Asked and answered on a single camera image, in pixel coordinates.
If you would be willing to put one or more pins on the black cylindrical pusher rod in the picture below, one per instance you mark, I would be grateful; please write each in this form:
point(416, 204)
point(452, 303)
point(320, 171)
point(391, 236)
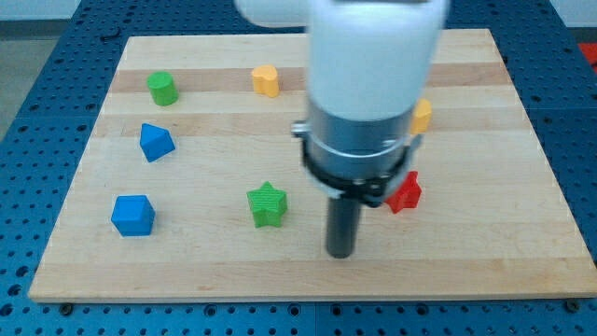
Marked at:
point(343, 216)

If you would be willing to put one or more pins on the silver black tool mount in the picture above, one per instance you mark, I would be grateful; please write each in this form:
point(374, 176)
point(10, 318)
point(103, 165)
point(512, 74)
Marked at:
point(362, 160)

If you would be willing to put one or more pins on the green star block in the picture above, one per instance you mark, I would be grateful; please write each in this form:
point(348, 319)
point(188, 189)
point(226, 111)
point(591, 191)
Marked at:
point(267, 205)

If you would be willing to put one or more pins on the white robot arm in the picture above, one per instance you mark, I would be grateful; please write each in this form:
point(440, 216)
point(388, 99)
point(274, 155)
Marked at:
point(367, 64)

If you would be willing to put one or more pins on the yellow block behind arm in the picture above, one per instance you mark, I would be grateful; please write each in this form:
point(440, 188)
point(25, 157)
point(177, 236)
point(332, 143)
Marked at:
point(421, 117)

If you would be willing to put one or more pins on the red star block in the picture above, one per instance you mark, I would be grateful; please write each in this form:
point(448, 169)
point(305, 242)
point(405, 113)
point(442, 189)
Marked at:
point(407, 196)

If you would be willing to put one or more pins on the yellow heart block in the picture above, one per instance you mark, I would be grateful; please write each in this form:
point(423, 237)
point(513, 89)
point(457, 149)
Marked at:
point(266, 80)

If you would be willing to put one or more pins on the wooden board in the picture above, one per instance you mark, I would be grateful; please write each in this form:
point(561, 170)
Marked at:
point(492, 222)

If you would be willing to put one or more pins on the blue pentagon block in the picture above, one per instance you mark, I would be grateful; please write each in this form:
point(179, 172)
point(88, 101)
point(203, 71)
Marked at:
point(155, 142)

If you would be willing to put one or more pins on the blue cube block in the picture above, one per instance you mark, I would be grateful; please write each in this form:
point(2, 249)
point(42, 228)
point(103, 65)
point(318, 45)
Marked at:
point(133, 215)

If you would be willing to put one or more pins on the green cylinder block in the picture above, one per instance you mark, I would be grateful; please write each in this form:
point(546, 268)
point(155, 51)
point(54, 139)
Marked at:
point(162, 88)

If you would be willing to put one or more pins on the red object at edge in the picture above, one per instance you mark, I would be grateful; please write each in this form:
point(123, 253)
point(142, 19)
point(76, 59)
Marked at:
point(589, 50)

